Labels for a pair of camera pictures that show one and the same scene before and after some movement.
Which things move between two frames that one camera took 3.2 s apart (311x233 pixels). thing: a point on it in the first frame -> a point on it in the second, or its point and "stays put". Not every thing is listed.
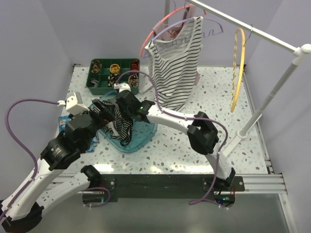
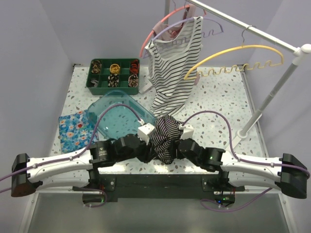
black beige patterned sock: [112, 79] stays put
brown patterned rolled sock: [96, 67] stays put
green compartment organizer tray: [103, 74] stays put
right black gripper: [122, 112] -> [179, 156]
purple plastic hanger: [203, 35] stays put
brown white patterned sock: [133, 80] stays put
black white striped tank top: [120, 128] -> [166, 130]
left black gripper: [104, 116] -> [148, 152]
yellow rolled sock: [114, 69] stays put
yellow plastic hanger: [234, 67] -> [200, 74]
